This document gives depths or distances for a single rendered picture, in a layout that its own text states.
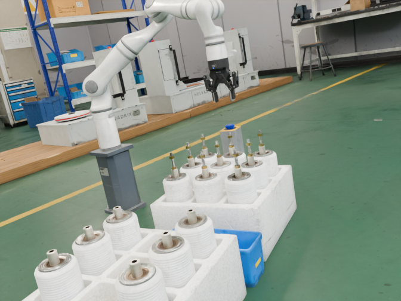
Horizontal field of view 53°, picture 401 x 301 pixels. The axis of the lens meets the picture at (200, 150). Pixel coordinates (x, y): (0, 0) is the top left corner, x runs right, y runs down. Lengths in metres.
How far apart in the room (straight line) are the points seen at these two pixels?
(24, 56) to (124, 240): 6.80
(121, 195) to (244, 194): 0.74
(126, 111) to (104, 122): 1.89
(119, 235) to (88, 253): 0.12
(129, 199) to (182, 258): 0.99
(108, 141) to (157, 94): 2.39
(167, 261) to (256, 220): 0.41
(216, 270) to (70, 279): 0.33
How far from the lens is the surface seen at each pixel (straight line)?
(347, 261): 1.26
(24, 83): 6.85
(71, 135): 3.39
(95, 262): 1.05
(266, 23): 7.08
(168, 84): 4.08
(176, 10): 1.56
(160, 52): 4.04
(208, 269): 0.94
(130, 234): 1.12
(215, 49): 1.43
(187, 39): 8.31
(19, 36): 7.79
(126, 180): 1.83
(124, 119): 3.65
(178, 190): 1.34
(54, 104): 5.89
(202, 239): 0.98
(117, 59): 1.72
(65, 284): 0.98
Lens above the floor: 0.66
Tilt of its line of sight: 14 degrees down
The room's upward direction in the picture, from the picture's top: 11 degrees counter-clockwise
